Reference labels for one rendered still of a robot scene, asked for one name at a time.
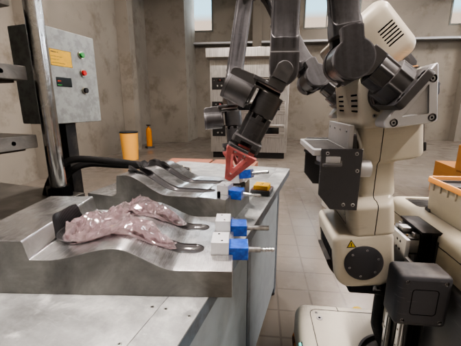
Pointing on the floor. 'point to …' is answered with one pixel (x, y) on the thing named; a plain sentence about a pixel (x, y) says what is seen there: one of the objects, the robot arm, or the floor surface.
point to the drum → (129, 145)
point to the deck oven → (276, 146)
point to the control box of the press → (61, 86)
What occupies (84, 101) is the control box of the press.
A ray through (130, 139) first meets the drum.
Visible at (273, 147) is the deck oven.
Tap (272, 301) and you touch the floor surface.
